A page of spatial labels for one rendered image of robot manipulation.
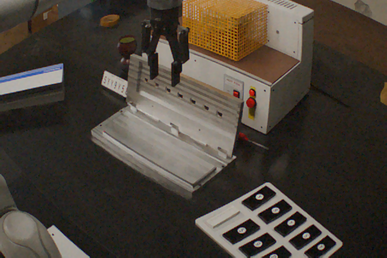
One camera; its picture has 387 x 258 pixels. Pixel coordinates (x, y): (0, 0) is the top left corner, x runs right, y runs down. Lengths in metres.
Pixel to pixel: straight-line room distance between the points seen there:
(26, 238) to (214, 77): 1.00
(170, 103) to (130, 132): 0.16
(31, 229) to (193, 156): 0.75
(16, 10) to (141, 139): 0.96
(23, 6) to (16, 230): 0.51
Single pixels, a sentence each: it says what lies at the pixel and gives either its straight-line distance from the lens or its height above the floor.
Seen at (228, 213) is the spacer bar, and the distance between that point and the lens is 1.35.
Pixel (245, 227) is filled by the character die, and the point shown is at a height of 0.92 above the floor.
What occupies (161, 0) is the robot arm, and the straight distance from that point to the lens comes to 1.17.
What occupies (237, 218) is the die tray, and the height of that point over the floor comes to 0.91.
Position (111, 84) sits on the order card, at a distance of 1.87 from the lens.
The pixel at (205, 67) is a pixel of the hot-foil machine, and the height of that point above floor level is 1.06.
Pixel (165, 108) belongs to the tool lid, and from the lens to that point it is 1.61.
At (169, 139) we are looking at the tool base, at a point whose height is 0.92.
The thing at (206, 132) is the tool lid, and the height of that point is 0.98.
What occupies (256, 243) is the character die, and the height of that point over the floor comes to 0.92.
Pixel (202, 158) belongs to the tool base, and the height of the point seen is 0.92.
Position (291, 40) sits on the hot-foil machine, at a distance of 1.70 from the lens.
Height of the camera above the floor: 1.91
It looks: 36 degrees down
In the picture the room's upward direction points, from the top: straight up
